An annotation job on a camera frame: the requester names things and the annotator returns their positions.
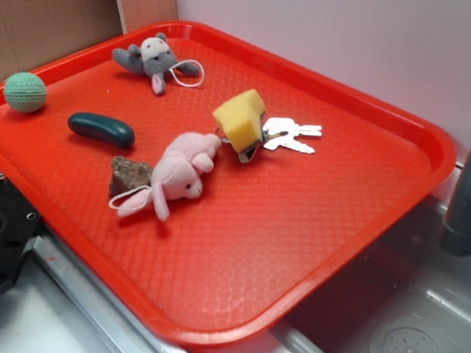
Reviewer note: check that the red plastic tray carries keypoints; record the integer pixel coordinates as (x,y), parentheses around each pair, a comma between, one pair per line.
(263,235)

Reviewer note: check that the dark green toy cucumber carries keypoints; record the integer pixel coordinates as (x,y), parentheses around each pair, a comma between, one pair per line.
(102,128)

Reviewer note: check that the gray plastic sink basin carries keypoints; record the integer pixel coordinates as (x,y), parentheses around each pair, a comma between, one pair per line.
(402,294)

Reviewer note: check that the green knitted ball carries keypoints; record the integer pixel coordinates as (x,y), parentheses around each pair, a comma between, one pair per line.
(25,92)

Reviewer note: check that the gray plush animal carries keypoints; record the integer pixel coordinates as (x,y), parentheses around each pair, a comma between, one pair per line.
(155,59)

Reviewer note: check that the yellow cheese-shaped sponge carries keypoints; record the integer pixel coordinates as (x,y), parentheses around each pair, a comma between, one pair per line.
(240,121)

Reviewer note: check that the brown rock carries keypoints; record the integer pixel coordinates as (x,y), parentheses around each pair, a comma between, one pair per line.
(127,175)

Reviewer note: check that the pink plush bunny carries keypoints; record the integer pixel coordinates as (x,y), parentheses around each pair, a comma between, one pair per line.
(177,175)

